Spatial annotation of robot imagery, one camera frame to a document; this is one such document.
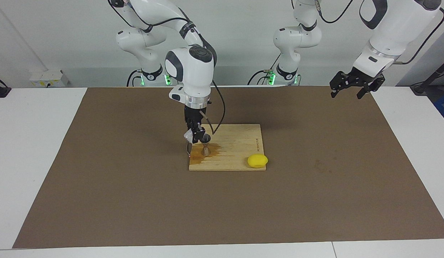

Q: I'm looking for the brown table mat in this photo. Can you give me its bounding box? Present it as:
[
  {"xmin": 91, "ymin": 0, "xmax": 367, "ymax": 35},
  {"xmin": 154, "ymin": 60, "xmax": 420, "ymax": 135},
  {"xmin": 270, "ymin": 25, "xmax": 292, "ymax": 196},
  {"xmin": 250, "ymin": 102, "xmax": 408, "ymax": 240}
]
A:
[{"xmin": 12, "ymin": 85, "xmax": 444, "ymax": 249}]

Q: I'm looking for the wooden cutting board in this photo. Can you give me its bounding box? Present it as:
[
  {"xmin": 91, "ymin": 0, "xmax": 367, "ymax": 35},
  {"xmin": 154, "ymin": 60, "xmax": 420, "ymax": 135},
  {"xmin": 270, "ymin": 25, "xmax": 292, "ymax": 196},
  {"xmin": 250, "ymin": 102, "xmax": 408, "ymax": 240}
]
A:
[{"xmin": 186, "ymin": 124, "xmax": 266, "ymax": 171}]

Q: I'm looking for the black base cable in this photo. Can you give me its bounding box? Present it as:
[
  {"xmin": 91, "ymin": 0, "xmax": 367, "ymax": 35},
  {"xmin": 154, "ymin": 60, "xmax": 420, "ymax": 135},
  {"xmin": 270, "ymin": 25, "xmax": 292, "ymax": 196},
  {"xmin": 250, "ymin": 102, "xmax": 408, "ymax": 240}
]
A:
[
  {"xmin": 127, "ymin": 69, "xmax": 142, "ymax": 87},
  {"xmin": 248, "ymin": 54, "xmax": 282, "ymax": 86}
]

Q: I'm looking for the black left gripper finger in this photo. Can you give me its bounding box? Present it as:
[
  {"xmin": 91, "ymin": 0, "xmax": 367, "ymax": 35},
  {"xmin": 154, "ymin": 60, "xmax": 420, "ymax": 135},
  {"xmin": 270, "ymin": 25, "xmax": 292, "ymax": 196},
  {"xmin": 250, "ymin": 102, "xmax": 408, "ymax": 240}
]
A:
[
  {"xmin": 357, "ymin": 76, "xmax": 386, "ymax": 99},
  {"xmin": 330, "ymin": 72, "xmax": 351, "ymax": 98}
]

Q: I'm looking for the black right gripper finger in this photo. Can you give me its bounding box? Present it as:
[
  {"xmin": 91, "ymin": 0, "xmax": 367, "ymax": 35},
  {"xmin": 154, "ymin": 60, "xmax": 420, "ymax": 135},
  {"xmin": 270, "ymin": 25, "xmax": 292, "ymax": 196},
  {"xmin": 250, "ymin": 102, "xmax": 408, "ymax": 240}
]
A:
[
  {"xmin": 185, "ymin": 120, "xmax": 198, "ymax": 144},
  {"xmin": 197, "ymin": 121, "xmax": 211, "ymax": 144}
]

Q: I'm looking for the black stand pole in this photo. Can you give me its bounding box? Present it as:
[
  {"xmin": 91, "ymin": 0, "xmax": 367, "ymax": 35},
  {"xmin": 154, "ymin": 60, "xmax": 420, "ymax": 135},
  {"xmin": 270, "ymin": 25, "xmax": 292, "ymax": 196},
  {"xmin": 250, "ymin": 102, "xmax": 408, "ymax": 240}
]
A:
[{"xmin": 410, "ymin": 57, "xmax": 444, "ymax": 95}]

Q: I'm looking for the metal jigger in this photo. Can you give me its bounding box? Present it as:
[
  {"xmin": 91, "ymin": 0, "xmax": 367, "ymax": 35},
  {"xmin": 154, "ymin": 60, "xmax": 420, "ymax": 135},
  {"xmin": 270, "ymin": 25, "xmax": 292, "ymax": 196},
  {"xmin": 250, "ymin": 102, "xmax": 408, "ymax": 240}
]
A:
[{"xmin": 201, "ymin": 134, "xmax": 212, "ymax": 157}]

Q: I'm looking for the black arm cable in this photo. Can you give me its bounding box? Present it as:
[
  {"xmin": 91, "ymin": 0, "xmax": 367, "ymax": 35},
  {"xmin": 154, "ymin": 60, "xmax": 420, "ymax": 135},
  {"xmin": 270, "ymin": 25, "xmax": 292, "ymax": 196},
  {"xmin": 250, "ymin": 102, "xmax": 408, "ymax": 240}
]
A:
[
  {"xmin": 107, "ymin": 0, "xmax": 226, "ymax": 136},
  {"xmin": 317, "ymin": 0, "xmax": 444, "ymax": 65}
]

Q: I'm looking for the yellow lemon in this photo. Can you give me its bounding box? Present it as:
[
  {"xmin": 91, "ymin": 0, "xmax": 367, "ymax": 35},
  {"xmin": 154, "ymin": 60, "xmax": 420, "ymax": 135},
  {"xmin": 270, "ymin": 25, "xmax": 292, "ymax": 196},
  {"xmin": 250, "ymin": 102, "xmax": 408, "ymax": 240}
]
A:
[{"xmin": 247, "ymin": 154, "xmax": 269, "ymax": 168}]

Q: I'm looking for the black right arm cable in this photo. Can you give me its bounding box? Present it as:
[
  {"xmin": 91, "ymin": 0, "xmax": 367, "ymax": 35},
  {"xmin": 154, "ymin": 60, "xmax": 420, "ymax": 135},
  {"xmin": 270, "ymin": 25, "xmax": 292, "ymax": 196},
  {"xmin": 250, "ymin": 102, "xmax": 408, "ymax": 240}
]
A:
[{"xmin": 107, "ymin": 0, "xmax": 226, "ymax": 136}]

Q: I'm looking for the white wall socket box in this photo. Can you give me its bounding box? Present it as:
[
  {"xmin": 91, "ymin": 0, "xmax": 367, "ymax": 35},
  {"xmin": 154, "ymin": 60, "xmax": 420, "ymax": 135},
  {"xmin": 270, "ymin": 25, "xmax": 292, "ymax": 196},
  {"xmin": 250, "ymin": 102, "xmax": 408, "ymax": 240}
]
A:
[{"xmin": 29, "ymin": 70, "xmax": 69, "ymax": 88}]

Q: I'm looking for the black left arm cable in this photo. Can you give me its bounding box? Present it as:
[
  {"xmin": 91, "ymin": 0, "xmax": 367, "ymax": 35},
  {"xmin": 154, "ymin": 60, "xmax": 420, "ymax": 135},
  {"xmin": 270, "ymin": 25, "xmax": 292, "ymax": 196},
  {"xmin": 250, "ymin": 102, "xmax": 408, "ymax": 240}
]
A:
[{"xmin": 317, "ymin": 0, "xmax": 444, "ymax": 65}]

